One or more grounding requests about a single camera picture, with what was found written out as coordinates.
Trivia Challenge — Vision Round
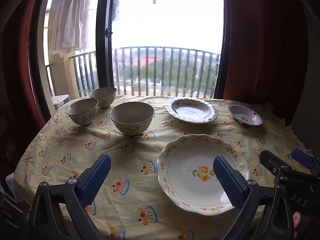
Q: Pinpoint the white hanging cloth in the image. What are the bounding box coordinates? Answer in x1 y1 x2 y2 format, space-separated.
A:
49 0 92 57

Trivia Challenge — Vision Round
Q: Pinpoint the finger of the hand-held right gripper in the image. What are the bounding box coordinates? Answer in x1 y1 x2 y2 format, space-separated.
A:
259 150 293 179
291 148 320 175

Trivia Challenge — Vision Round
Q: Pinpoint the black window frame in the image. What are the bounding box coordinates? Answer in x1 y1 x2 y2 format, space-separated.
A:
27 0 233 120

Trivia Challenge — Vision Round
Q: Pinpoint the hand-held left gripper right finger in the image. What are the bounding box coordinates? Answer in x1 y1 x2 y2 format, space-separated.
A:
212 156 295 240

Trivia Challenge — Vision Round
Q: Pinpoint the hanging lace cloth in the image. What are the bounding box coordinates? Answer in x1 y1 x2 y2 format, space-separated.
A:
111 0 122 22

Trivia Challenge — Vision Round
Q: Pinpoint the yellow printed tablecloth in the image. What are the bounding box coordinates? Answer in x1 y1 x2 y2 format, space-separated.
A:
12 94 313 240

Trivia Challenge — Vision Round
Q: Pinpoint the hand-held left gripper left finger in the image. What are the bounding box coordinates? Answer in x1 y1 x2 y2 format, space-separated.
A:
27 154 112 240

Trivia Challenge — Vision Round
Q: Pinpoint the white plate red trim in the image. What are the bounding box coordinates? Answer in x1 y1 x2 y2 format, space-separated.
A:
156 134 250 216

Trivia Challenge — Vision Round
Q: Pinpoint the small beige floral bowl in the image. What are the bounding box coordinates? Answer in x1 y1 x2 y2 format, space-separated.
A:
89 87 117 109
66 98 99 126

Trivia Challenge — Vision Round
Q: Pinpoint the white plastic stool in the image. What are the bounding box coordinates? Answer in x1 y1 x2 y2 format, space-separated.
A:
51 94 70 110

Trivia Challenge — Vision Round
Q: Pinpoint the balcony railing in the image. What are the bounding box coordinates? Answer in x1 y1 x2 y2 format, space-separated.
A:
69 46 221 98

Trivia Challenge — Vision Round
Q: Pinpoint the red curtain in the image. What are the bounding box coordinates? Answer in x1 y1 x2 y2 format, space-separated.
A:
222 0 310 128
0 0 50 175

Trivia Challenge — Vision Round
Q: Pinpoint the large beige dark-rimmed bowl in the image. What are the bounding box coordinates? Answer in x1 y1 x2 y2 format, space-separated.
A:
109 101 155 137

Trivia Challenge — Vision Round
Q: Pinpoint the person's right hand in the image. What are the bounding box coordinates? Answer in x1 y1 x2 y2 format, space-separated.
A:
292 211 304 239

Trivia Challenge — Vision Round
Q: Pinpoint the deep plate with green rim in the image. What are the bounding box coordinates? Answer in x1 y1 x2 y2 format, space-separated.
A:
164 97 219 124

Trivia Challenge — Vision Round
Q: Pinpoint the small red-rimmed dish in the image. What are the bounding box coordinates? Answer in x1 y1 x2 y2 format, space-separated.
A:
228 104 263 127

